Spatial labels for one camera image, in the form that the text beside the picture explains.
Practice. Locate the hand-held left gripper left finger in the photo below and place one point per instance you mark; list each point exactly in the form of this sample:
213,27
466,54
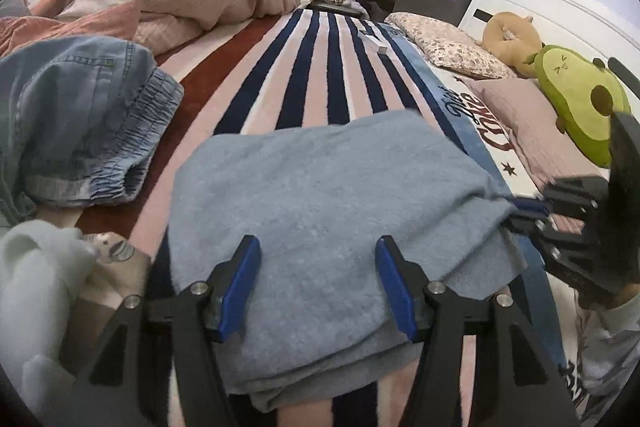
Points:
240,287

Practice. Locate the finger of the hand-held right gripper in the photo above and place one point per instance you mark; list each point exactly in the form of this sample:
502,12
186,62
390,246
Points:
530,205
545,234

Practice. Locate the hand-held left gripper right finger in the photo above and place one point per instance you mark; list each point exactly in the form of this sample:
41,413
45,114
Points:
397,289

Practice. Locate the grey-blue pants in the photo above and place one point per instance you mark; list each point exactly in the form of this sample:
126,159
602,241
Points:
325,207

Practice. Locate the pink ribbed pillow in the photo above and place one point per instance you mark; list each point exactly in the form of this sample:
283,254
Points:
530,122

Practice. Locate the green avocado plush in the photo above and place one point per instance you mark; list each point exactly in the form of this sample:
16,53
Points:
575,102

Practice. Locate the brown plush toy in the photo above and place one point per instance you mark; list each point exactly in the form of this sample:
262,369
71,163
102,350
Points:
510,42

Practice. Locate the floral pillow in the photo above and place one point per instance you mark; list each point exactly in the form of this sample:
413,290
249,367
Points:
450,47

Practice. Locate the white bed headboard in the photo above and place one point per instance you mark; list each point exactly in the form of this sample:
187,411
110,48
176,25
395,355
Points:
550,7

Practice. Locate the pale white garment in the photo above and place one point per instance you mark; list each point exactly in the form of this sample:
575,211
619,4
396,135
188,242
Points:
35,287

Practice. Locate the striped printed blanket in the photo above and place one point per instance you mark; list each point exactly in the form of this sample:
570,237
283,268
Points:
310,72

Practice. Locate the small white box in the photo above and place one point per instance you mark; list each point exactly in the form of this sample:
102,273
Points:
372,42

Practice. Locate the denim shorts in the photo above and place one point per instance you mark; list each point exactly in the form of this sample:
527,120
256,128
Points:
75,117

